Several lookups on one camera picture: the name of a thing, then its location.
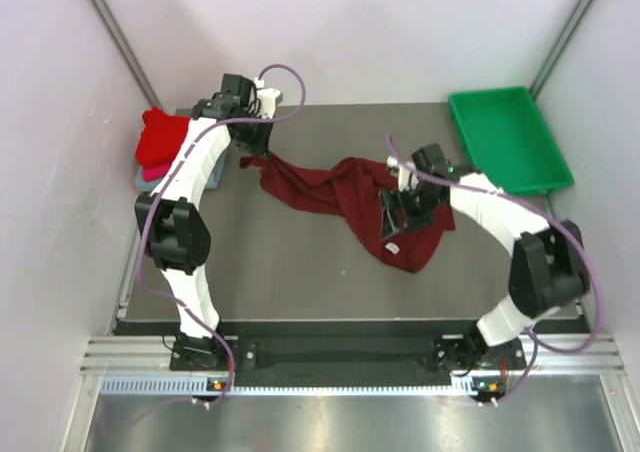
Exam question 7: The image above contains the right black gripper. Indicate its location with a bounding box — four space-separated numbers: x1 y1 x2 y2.
381 182 444 238

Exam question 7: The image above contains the dark red t shirt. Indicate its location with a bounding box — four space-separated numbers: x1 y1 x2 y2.
239 153 456 273

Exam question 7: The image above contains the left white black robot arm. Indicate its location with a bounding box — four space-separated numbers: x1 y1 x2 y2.
134 74 282 372

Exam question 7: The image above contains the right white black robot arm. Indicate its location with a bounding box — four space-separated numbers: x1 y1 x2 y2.
379 144 590 376

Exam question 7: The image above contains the folded bright red t shirt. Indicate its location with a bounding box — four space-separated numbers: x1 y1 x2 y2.
135 107 190 167

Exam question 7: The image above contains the folded grey blue t shirt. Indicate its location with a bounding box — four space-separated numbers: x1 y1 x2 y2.
135 151 227 192

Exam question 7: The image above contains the green plastic bin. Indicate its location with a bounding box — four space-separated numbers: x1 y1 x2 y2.
448 86 574 196

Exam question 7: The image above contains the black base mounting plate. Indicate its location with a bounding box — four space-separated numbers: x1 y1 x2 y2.
169 335 526 373

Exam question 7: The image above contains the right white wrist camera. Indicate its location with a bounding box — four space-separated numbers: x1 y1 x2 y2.
386 156 420 192

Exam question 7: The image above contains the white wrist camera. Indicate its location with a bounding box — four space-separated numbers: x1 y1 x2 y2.
254 77 283 119
386 156 420 192

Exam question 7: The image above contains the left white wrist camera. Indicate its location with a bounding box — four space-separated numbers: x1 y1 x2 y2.
254 77 283 119

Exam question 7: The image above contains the aluminium frame rail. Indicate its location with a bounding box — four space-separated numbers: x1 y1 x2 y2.
81 335 625 375

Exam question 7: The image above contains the left corner aluminium post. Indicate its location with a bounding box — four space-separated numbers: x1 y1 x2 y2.
88 0 162 108

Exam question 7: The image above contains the corner aluminium post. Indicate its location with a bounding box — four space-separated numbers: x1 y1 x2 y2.
88 0 162 108
529 0 596 101

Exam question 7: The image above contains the right corner aluminium post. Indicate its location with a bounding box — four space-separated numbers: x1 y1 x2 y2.
529 0 596 101

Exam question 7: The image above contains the slotted grey cable duct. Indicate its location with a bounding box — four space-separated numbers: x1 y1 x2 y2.
101 375 478 397

